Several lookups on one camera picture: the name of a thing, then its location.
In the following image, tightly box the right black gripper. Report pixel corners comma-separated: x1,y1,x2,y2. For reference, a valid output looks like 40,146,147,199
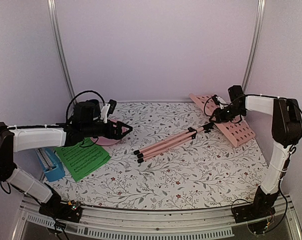
209,104,246,123

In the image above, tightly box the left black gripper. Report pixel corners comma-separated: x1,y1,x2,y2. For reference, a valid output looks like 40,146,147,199
82,119,133,140

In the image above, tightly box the pink music stand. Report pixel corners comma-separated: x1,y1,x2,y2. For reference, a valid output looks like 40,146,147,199
133,94,255,163

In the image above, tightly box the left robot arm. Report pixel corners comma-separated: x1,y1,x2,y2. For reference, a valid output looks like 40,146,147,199
0,100,133,217

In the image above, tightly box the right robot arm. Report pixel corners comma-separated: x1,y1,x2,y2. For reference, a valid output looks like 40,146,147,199
209,85,302,196

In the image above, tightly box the pink plate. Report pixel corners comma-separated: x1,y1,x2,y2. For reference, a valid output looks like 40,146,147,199
90,118,124,147

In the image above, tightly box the dark blue cup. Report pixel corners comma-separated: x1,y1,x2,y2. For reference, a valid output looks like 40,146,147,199
87,99,100,106

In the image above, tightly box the green sheet music stack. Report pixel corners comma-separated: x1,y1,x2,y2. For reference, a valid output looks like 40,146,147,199
55,138,111,182

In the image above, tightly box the floral table mat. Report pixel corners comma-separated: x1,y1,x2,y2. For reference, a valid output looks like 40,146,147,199
51,102,267,210

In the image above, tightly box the blue melodica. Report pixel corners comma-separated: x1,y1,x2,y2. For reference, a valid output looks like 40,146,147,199
35,147,65,183

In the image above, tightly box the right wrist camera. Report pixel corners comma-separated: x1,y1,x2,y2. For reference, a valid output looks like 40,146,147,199
212,94,227,105

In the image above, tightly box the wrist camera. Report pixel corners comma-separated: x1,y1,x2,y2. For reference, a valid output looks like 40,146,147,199
212,94,227,105
101,99,117,124

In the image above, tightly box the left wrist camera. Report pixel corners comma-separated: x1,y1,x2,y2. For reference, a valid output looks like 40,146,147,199
101,99,117,124

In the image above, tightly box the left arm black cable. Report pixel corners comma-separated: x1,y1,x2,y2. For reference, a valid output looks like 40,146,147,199
65,89,106,123

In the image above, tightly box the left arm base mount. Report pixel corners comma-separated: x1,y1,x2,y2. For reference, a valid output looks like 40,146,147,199
39,200,83,223

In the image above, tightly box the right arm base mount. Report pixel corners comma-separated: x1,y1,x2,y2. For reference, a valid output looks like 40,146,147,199
231,198,275,235

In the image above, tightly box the front aluminium rail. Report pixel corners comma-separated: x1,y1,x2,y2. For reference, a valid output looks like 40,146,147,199
12,197,302,240

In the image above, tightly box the right aluminium frame post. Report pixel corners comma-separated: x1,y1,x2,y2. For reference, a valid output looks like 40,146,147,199
242,0,266,92

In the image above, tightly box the aluminium frame post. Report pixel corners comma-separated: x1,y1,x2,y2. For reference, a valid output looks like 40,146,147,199
47,0,75,99
242,0,266,92

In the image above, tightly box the left aluminium frame post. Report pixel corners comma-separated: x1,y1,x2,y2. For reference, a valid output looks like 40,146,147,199
47,0,75,99

